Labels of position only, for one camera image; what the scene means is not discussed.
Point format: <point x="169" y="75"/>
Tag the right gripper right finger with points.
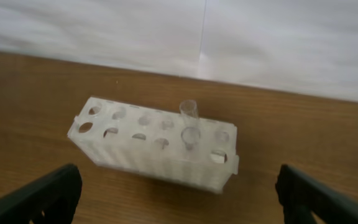
<point x="322" y="199"/>

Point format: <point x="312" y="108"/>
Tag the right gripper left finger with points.
<point x="42" y="199"/>

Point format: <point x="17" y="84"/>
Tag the white test tube rack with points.
<point x="141" y="158"/>

